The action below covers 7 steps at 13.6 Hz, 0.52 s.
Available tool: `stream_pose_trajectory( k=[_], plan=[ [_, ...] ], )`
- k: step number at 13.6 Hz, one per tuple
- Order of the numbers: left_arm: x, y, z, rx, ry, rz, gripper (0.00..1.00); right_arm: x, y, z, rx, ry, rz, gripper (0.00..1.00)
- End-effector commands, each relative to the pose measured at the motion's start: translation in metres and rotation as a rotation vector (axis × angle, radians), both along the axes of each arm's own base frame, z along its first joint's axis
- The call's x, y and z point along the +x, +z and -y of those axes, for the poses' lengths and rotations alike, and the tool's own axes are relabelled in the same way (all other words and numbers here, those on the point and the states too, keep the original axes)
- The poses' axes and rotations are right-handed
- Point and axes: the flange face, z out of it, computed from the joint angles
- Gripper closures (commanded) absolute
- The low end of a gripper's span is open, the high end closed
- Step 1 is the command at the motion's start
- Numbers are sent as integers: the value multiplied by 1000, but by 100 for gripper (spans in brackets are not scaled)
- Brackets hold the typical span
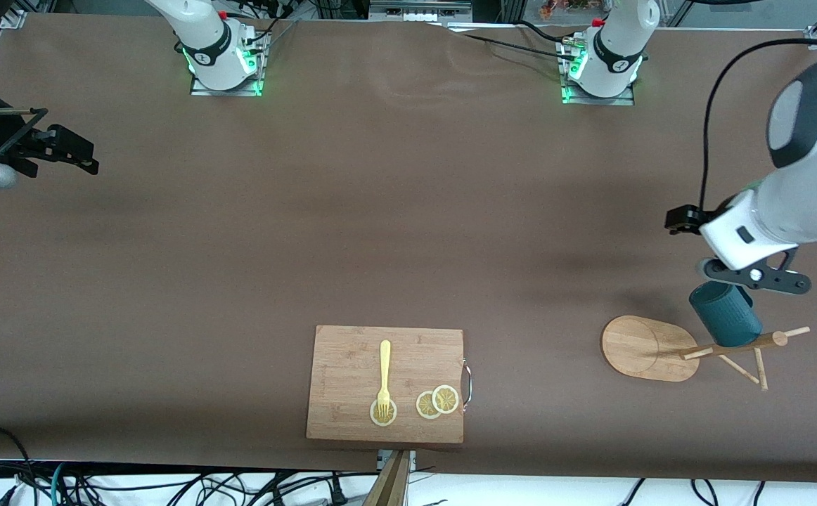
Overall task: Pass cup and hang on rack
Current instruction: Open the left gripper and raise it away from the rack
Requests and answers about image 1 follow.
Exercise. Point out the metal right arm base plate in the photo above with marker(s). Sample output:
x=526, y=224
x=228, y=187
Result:
x=257, y=67

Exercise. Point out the bamboo cutting board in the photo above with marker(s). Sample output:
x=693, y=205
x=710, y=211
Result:
x=345, y=365

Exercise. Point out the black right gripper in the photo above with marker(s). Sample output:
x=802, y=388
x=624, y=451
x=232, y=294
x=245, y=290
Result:
x=2, y=137

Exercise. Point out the metal post bracket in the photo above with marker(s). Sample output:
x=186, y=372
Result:
x=412, y=460

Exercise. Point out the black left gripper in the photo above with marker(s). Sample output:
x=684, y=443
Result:
x=683, y=218

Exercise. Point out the grey power strip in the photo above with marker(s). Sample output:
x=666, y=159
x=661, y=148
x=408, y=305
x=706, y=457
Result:
x=419, y=10

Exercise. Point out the wooden mug rack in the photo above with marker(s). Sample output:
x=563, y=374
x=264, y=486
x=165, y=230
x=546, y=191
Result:
x=640, y=348

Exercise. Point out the teal ceramic cup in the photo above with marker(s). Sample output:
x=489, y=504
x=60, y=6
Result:
x=728, y=320

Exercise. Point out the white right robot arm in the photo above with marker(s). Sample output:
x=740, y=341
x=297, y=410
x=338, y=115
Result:
x=204, y=35

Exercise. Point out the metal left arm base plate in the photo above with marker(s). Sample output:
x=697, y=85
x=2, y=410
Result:
x=569, y=95

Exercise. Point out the yellow plastic fork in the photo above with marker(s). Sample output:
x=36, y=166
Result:
x=384, y=365

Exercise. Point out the wooden post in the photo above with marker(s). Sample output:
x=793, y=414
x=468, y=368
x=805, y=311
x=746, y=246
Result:
x=389, y=485

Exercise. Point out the lemon slice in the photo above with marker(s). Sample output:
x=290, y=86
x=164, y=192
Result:
x=446, y=399
x=423, y=407
x=375, y=417

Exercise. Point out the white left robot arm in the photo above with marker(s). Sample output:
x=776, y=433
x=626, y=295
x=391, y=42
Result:
x=816, y=176

